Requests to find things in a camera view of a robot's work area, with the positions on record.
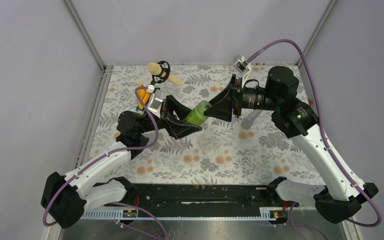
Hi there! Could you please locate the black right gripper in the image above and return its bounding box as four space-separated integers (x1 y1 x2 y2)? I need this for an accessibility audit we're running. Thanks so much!
204 73 281 121

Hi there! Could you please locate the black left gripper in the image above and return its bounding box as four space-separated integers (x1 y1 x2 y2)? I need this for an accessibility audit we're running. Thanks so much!
138 96 203 139

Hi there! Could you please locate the green pill bottle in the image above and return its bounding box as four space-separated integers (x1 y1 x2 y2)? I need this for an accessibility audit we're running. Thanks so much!
184 100 212 126

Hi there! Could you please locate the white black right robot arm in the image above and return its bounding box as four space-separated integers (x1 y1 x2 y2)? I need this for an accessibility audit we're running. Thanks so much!
204 66 379 224

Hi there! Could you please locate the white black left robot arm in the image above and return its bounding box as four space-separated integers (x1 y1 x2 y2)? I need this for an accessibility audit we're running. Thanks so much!
40 95 202 229

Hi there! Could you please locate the grey cylinder tube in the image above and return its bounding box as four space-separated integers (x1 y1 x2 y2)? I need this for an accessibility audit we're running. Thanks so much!
240 109 262 130

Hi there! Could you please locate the yellow toy block piece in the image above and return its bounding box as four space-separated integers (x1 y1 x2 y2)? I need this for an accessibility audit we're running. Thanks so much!
136 89 151 111

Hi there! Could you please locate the floral patterned table mat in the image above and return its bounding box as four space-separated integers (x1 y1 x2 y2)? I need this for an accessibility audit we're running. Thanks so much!
88 65 324 185

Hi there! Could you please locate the black tripod microphone stand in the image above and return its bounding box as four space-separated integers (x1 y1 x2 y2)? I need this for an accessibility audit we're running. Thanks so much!
147 60 171 86

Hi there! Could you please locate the cream microphone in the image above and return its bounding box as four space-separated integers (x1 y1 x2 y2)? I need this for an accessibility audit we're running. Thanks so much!
147 60 183 87

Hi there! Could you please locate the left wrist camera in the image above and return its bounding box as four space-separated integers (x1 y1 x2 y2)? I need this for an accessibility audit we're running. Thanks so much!
146 85 166 118

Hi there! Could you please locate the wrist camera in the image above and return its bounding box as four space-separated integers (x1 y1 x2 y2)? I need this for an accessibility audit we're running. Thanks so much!
146 85 166 118
231 55 251 86

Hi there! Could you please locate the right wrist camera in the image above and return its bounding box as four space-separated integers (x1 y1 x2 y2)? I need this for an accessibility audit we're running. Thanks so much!
231 55 251 86

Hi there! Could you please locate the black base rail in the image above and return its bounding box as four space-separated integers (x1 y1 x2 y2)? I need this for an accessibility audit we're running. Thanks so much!
89 178 301 221

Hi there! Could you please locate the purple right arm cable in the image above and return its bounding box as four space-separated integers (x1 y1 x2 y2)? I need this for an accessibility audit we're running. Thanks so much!
244 39 383 228

